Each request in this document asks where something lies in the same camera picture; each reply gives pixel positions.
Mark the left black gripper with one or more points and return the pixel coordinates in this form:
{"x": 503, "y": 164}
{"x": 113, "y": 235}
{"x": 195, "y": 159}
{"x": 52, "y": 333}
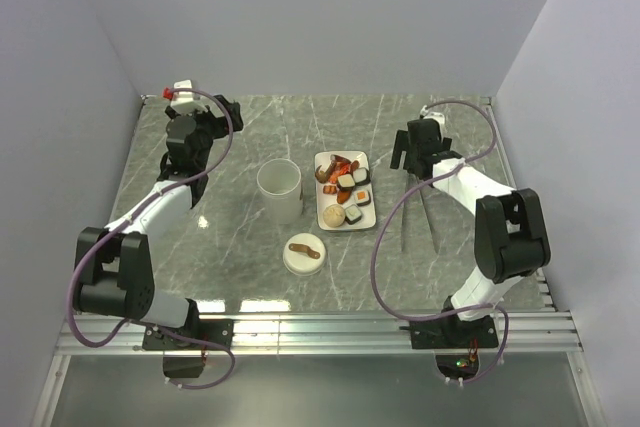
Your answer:
{"x": 221, "y": 124}

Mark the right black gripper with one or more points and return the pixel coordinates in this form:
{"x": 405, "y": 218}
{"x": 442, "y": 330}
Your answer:
{"x": 402, "y": 145}

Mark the sushi roll white top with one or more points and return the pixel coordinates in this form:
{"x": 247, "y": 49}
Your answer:
{"x": 361, "y": 176}

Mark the sushi roll cream top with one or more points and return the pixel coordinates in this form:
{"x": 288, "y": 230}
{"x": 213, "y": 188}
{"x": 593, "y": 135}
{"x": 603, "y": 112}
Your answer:
{"x": 345, "y": 182}

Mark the metal tongs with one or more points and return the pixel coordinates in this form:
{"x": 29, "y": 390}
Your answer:
{"x": 417, "y": 224}

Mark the brown sausage piece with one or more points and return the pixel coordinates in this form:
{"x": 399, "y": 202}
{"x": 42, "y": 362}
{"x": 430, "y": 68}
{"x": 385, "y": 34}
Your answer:
{"x": 343, "y": 196}

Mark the sushi roll green centre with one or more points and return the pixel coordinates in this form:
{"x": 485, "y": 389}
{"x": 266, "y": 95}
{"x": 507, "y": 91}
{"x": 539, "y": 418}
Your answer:
{"x": 353, "y": 214}

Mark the round beige bun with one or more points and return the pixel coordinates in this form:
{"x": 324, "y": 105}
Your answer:
{"x": 334, "y": 216}

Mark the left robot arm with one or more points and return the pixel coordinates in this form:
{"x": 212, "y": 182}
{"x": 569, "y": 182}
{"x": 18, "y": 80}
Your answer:
{"x": 113, "y": 275}

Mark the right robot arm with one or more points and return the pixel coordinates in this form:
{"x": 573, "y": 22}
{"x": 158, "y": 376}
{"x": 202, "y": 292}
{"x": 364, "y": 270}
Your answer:
{"x": 480, "y": 195}

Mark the white cylindrical lunch container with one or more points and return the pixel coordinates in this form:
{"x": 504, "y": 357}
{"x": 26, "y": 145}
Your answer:
{"x": 280, "y": 184}

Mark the red crab toy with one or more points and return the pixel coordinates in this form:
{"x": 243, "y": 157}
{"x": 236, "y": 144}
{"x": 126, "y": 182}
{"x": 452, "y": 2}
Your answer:
{"x": 342, "y": 166}

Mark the white rectangular plate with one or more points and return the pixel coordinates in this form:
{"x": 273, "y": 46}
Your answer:
{"x": 323, "y": 200}

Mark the white round container lid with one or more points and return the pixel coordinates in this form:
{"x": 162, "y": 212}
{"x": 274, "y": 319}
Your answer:
{"x": 304, "y": 254}

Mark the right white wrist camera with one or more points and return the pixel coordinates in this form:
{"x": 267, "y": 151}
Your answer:
{"x": 429, "y": 113}

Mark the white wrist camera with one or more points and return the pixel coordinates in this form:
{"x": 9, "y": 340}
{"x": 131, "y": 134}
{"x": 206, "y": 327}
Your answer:
{"x": 183, "y": 100}
{"x": 429, "y": 113}

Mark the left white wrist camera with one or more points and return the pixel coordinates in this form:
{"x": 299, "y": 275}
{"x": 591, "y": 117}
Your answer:
{"x": 183, "y": 100}

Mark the aluminium right side rail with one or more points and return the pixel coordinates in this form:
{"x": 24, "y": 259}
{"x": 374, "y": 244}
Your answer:
{"x": 528, "y": 249}

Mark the aluminium rail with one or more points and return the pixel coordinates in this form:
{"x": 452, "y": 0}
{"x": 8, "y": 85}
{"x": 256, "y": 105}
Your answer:
{"x": 356, "y": 333}
{"x": 528, "y": 249}

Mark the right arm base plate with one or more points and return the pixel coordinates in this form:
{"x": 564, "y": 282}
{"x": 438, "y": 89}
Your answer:
{"x": 452, "y": 333}

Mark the aluminium front rail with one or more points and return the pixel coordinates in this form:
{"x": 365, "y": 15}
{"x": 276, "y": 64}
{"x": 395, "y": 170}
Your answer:
{"x": 356, "y": 333}

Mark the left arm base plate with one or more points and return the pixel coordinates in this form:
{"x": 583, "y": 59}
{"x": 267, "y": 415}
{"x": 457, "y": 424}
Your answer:
{"x": 210, "y": 334}

